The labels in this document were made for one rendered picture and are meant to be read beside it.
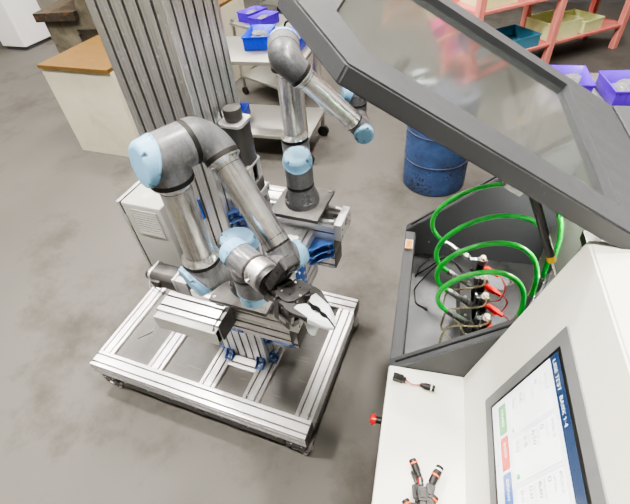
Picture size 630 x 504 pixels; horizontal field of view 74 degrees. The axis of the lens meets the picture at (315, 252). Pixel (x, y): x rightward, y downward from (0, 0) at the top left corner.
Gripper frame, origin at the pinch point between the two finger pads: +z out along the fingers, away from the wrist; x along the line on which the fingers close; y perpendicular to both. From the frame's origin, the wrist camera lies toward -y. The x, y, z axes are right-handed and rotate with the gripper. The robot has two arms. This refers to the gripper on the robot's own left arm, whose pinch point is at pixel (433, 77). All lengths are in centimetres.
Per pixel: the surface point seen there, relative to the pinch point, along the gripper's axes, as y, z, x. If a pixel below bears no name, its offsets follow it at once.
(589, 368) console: -19, -11, 125
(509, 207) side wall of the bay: 28, 21, 46
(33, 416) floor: 139, -218, 61
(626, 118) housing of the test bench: -12, 40, 53
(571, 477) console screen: -12, -18, 140
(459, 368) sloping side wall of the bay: 30, -16, 104
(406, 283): 42, -21, 66
